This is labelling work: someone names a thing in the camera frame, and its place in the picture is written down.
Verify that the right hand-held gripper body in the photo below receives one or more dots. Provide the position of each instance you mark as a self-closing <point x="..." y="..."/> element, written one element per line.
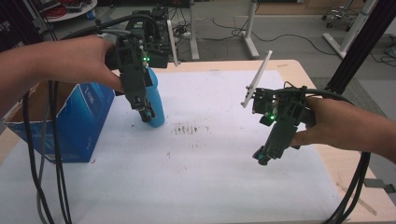
<point x="285" y="124"/>

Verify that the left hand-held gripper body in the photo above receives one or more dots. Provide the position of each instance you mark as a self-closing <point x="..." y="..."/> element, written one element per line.
<point x="132" y="77"/>

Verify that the blue bottle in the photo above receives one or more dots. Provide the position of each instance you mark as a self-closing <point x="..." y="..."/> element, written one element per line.
<point x="157" y="105"/>

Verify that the person's right hand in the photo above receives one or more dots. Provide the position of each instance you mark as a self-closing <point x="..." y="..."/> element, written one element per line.
<point x="327" y="121"/>

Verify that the person's left hand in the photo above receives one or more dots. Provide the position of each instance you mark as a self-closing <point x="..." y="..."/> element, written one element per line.
<point x="77" y="62"/>

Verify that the white table mat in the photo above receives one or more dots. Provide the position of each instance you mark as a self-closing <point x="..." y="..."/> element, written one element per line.
<point x="202" y="149"/>

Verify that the white power strip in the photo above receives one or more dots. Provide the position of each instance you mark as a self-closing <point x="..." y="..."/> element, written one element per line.
<point x="184" y="34"/>

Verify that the blue cardboard box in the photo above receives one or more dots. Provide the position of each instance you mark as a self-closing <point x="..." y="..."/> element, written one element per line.
<point x="77" y="121"/>

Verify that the white desk leg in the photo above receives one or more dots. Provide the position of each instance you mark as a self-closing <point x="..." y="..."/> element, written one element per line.
<point x="194" y="31"/>
<point x="250" y="31"/>
<point x="351" y="31"/>

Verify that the round white table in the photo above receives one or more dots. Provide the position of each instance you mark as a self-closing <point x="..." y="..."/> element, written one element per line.
<point x="73" y="11"/>

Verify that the black metal stand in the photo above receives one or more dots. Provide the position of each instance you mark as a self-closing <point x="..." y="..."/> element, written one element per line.
<point x="364" y="43"/>

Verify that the office chair base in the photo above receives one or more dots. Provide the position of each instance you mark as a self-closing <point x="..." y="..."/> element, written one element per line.
<point x="337" y="17"/>

